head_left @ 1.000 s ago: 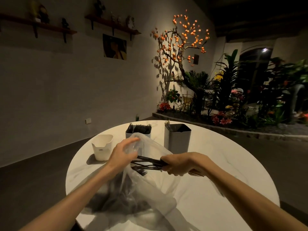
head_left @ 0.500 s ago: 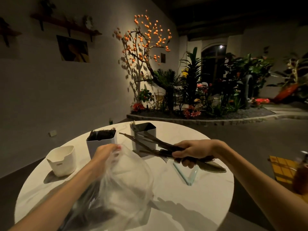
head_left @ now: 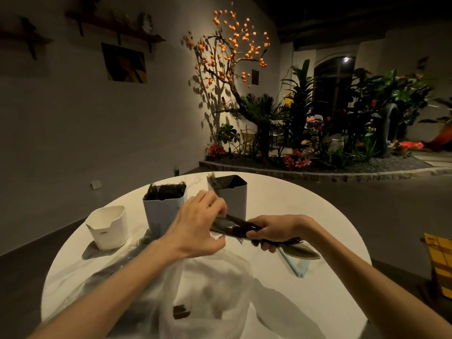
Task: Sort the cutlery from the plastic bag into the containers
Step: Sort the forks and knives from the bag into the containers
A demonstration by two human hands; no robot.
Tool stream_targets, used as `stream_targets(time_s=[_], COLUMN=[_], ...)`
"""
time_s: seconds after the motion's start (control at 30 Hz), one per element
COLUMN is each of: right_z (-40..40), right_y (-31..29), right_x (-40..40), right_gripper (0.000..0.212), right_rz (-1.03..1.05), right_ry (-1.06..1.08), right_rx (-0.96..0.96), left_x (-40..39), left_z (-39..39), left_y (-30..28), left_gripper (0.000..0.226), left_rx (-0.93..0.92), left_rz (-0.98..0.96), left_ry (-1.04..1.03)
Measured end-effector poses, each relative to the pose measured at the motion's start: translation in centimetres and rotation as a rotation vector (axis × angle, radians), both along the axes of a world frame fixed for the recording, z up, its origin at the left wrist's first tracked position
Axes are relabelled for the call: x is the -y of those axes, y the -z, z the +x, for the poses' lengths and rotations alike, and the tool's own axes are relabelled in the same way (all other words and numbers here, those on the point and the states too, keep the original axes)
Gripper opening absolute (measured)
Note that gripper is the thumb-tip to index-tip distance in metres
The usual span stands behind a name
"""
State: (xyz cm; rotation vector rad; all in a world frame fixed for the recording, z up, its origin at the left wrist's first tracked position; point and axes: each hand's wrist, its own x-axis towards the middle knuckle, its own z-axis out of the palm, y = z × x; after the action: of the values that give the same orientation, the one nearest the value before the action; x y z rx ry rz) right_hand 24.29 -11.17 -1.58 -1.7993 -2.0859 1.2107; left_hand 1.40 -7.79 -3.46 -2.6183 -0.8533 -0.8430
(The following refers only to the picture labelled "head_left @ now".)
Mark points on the person's left thumb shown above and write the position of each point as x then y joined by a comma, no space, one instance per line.
213,245

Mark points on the garden bed of green plants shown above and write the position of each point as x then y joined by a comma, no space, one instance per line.
335,116

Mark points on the tree with orange fruits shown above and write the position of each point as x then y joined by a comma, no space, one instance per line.
226,59

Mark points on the small dark wall plaque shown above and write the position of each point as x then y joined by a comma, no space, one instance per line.
255,76

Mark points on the person's right forearm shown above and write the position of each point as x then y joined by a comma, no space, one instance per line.
370,285

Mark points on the yellow slatted crate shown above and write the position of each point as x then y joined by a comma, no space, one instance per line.
439,264

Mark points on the clear plastic bag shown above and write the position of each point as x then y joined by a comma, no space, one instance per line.
212,293

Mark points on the person's right hand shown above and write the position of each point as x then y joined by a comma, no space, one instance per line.
286,227

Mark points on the white wall socket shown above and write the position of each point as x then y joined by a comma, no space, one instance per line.
95,184

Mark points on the dark yellow wall picture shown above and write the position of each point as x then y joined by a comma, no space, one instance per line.
124,63

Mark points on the light blue paper packet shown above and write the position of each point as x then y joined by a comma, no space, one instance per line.
295,266

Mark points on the arched dark doorway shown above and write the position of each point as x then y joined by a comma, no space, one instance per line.
333,84

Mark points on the dark label sticker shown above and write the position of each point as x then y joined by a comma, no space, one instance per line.
180,311

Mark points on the person's left hand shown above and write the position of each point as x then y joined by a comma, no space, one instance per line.
187,229

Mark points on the person's left forearm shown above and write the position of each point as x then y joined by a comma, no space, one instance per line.
106,296

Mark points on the short white plastic container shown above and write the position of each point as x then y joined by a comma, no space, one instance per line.
107,227

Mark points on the bunch of dark plastic forks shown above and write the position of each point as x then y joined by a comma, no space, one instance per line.
166,191

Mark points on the long wooden wall shelf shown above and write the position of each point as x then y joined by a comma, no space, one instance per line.
116,26

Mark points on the bunch of dark plastic cutlery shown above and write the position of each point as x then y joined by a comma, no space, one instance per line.
233,227

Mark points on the tall white container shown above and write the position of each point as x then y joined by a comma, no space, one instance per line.
233,199
162,215

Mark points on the person's right thumb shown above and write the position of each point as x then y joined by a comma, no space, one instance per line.
257,224

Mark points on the short wooden wall shelf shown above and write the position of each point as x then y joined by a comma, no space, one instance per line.
26,37

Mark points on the stone garden bed border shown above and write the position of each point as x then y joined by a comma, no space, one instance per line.
317,175

